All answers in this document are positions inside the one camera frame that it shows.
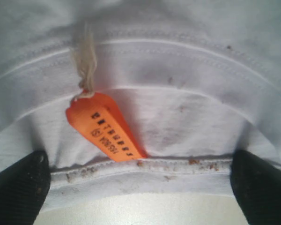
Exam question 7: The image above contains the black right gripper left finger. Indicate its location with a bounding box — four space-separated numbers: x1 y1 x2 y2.
0 150 51 225

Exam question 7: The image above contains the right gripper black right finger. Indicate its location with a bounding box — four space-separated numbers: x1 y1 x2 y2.
230 150 281 225

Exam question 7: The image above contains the orange size tag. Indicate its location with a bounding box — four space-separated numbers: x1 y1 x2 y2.
66 92 147 162

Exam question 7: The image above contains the white t-shirt red print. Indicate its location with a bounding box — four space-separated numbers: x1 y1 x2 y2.
0 0 281 210

